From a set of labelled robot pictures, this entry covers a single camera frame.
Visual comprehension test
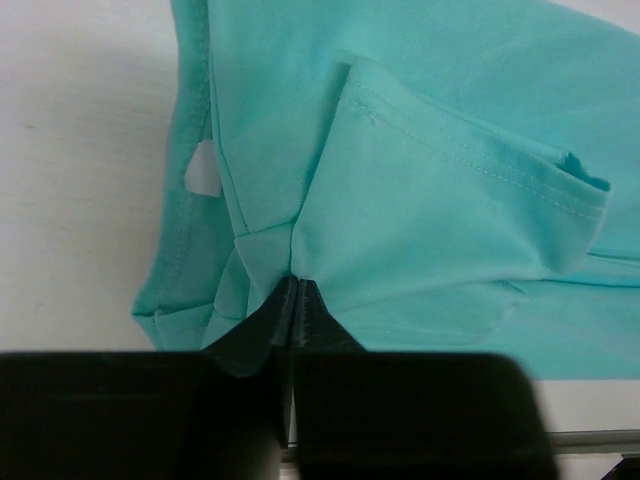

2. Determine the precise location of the aluminium rail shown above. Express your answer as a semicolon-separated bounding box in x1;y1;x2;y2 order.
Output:
282;426;639;470

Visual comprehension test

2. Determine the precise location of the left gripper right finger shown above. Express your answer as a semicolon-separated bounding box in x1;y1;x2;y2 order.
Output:
291;280;558;479

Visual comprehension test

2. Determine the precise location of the teal t shirt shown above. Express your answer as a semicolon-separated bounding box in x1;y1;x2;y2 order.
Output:
132;1;639;380

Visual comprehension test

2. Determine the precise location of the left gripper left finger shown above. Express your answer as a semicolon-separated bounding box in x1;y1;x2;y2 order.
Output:
1;279;291;479

